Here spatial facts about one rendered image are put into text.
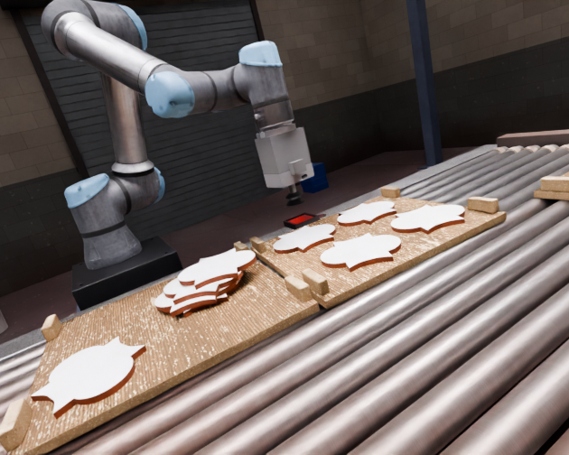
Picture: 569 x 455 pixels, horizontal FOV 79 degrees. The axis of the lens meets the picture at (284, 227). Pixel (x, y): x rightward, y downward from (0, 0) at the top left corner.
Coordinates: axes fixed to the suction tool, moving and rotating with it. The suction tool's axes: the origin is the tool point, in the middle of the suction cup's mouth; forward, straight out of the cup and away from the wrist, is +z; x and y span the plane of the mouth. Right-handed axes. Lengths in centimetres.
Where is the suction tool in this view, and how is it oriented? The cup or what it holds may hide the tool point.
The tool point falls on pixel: (295, 202)
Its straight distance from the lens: 75.8
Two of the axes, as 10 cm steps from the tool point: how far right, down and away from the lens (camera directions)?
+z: 2.5, 9.2, 3.0
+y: 8.0, -3.7, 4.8
